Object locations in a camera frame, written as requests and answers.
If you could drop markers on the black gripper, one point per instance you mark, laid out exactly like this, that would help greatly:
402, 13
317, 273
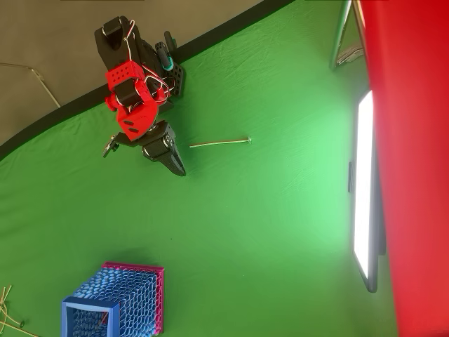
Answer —
158, 144

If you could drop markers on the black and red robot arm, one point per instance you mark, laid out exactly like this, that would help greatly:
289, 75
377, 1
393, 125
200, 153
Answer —
122, 75

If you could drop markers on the blue and pink lattice basket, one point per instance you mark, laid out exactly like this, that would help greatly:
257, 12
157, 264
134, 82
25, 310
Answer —
133, 295

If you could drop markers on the black perforated bit holder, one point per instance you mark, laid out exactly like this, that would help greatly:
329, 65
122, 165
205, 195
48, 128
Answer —
177, 80

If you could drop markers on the green table cloth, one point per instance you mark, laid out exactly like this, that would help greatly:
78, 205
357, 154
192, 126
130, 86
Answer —
245, 210

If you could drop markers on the chrome tubular stand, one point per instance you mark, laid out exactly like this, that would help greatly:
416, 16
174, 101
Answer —
338, 35

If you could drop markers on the red blurred panel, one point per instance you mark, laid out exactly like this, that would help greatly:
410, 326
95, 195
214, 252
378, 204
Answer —
414, 175

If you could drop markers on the small wrist camera board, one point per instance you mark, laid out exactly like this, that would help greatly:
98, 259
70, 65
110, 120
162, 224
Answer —
110, 145

